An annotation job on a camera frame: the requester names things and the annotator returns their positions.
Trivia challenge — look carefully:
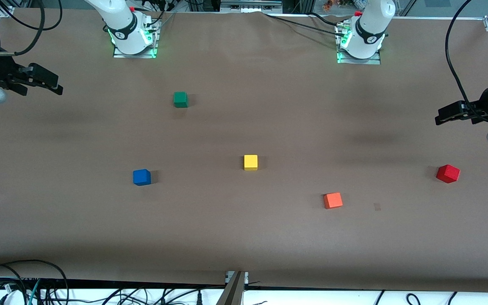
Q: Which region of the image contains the orange block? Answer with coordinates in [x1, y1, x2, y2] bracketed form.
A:
[323, 192, 343, 210]

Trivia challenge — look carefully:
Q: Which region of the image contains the aluminium profile bar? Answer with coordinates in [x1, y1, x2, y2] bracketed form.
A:
[216, 271, 249, 305]

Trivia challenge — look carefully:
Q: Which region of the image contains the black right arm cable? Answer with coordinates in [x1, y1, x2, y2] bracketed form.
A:
[0, 0, 63, 58]

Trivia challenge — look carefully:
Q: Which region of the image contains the teal cable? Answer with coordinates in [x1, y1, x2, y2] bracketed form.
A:
[27, 280, 41, 305]

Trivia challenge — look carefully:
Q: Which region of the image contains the blue block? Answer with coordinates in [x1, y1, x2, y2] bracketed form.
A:
[133, 169, 152, 186]

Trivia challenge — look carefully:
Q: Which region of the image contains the black base supply cable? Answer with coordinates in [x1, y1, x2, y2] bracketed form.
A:
[263, 12, 346, 36]

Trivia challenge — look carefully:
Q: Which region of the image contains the black looped cable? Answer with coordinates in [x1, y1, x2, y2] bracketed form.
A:
[0, 259, 70, 305]

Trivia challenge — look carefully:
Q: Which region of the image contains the red block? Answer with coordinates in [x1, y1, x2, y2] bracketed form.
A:
[435, 164, 461, 184]

